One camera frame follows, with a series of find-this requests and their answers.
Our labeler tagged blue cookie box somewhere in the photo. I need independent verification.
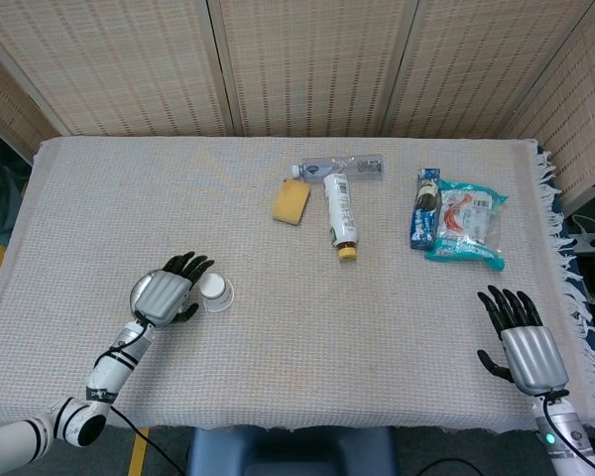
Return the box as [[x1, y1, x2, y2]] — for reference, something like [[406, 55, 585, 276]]
[[409, 167, 443, 251]]

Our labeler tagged clear plastic water bottle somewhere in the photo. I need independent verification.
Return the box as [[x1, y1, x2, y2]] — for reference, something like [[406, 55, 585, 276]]
[[291, 154, 386, 182]]

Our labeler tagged dark blue-grey cloth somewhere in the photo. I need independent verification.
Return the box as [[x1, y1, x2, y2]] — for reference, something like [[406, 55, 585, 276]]
[[0, 121, 34, 244]]

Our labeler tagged white floor device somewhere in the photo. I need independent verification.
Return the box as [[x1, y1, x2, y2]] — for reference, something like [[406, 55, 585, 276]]
[[572, 230, 595, 257]]

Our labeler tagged yellow green scouring sponge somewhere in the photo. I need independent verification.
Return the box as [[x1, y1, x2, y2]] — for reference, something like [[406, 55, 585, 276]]
[[271, 178, 312, 227]]

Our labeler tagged white bottle yellow cap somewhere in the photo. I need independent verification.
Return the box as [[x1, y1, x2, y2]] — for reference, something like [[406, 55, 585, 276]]
[[322, 173, 360, 263]]

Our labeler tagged teal snack bag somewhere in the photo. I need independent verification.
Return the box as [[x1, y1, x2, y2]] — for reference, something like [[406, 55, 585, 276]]
[[423, 178, 510, 273]]

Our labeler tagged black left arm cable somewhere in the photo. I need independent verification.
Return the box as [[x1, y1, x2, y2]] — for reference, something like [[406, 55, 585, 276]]
[[91, 306, 184, 476]]

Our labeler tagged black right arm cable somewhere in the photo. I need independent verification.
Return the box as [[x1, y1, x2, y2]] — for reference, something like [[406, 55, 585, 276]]
[[539, 394, 595, 476]]

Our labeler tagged white paper cup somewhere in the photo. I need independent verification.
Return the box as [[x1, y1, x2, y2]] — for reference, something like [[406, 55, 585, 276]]
[[197, 272, 237, 313]]

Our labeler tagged beige waffle weave tablecloth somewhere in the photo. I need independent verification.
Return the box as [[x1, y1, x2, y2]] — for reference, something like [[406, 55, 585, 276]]
[[0, 136, 595, 432]]

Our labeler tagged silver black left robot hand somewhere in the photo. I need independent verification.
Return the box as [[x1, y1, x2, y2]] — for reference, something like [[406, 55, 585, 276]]
[[131, 251, 216, 328]]

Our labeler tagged woven bamboo screen panel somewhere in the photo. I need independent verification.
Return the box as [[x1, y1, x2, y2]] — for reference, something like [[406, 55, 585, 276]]
[[500, 0, 595, 199], [0, 39, 63, 160], [381, 0, 595, 140], [207, 0, 420, 139], [0, 0, 239, 138]]

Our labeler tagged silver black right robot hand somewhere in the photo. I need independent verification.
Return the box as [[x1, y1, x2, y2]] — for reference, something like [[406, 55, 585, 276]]
[[476, 285, 570, 398]]

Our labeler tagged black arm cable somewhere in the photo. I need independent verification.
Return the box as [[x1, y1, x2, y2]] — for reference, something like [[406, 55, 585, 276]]
[[91, 306, 184, 476], [539, 394, 595, 476]]

